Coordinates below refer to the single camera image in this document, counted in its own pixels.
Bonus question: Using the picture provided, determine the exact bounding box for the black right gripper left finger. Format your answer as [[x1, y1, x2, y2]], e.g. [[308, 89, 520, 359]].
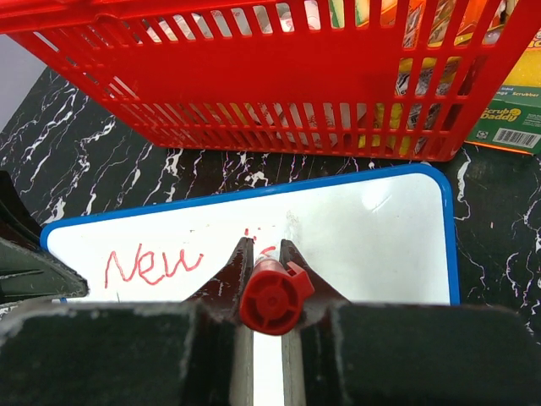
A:
[[181, 237, 254, 405]]

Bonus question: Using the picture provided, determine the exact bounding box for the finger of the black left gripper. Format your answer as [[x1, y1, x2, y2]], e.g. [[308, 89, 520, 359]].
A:
[[1, 171, 89, 304]]

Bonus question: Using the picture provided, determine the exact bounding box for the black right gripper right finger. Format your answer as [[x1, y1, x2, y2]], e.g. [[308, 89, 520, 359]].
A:
[[280, 239, 348, 405]]

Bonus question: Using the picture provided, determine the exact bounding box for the red capped marker pen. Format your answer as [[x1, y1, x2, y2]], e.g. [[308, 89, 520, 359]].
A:
[[238, 255, 315, 336]]

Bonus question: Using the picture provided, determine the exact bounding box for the blue framed whiteboard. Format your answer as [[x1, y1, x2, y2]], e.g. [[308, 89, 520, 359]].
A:
[[41, 164, 460, 305]]

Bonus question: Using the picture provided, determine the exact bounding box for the red plastic shopping basket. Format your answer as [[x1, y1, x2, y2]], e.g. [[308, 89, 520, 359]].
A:
[[1, 1, 540, 161]]

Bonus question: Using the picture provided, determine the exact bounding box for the green yellow scrubber box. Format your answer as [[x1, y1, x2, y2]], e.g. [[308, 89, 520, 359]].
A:
[[466, 33, 540, 156]]

